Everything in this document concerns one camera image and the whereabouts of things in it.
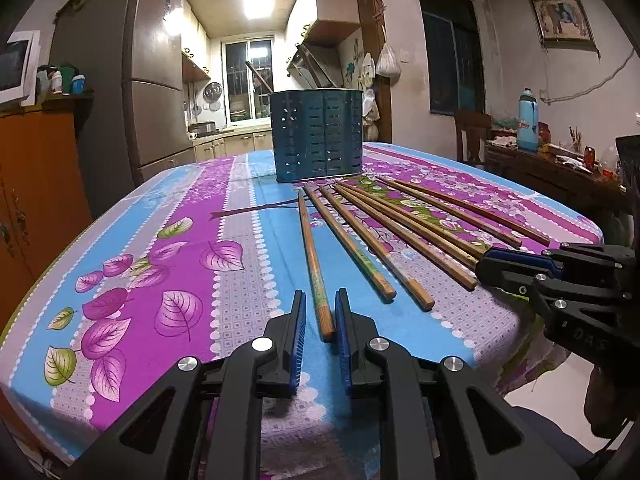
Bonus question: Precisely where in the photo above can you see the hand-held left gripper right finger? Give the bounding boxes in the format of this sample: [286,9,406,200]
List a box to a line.
[334,288,582,480]

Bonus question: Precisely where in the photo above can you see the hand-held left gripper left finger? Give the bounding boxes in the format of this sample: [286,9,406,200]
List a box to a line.
[65,289,307,480]

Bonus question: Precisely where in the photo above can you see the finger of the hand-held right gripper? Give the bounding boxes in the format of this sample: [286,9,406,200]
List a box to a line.
[481,245,566,275]
[474,259,548,302]

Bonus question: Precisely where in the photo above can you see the row of wooden chopsticks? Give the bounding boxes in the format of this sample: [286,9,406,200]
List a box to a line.
[304,175,551,312]

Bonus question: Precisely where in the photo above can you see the blue slotted utensil holder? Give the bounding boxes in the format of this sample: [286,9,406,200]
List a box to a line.
[269,88,366,184]

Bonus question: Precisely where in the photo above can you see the person's right hand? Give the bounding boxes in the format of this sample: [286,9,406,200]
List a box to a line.
[584,364,632,440]

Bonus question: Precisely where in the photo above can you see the dark wooden side table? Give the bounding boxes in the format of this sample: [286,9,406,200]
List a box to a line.
[484,139,632,213]

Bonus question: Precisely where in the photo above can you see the wooden chair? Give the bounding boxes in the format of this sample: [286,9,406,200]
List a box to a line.
[453,109,494,169]

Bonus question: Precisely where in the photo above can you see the blue water bottle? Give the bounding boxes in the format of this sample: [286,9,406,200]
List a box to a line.
[517,88,540,154]

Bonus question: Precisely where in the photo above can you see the floral purple blue tablecloth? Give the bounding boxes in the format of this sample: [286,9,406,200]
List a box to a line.
[0,141,605,467]

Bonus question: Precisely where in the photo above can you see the hanging cloth bags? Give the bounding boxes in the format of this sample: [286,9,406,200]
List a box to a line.
[357,52,382,144]

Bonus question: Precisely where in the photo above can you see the beige kitchen base cabinets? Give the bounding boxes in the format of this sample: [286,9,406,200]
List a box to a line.
[192,130,274,162]

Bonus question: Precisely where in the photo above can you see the dark room window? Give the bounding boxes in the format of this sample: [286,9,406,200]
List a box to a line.
[416,0,487,117]

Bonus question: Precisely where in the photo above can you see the white hanging plastic bag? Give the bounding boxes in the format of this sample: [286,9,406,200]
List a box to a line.
[375,42,401,79]

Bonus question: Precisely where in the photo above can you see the grey tall refrigerator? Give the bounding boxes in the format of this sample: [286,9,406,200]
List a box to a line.
[50,0,197,217]

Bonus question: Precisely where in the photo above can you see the barred kitchen window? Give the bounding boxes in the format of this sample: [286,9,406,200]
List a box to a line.
[222,38,274,124]

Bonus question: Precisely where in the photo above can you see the steel range hood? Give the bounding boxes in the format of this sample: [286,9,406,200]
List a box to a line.
[286,43,334,91]

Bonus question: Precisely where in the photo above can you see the orange wooden cabinet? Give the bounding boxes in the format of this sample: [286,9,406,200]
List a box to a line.
[0,91,97,333]

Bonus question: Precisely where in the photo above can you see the kitchen ceiling light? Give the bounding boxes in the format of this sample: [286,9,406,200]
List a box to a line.
[242,0,277,20]

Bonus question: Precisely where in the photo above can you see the white microwave oven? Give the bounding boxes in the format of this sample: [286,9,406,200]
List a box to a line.
[0,30,42,107]

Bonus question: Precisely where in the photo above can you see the wall cable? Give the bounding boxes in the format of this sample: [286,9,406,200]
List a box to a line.
[539,49,637,107]

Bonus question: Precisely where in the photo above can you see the framed wall picture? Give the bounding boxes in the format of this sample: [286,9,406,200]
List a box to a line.
[528,0,597,47]

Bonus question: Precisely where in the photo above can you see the flower wall sticker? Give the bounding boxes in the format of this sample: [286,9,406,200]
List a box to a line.
[344,37,364,87]

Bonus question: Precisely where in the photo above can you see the wooden wall cabinet above hood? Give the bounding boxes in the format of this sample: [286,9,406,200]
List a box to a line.
[301,0,349,47]

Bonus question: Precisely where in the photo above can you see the beige wall cabinets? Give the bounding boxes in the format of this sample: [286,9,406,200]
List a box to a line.
[180,7,212,82]

